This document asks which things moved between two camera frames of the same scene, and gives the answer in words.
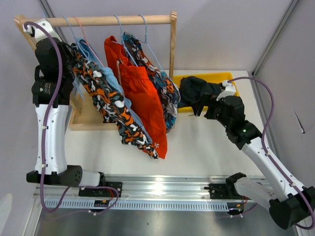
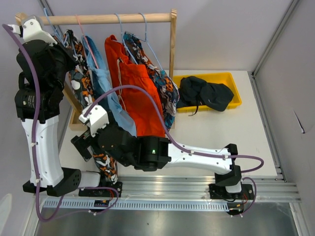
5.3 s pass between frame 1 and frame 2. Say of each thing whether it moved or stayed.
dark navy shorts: stayed
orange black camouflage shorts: moved
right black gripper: moved
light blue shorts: moved
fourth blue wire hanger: stayed
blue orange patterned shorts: stayed
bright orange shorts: stayed
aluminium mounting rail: stayed
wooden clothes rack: stayed
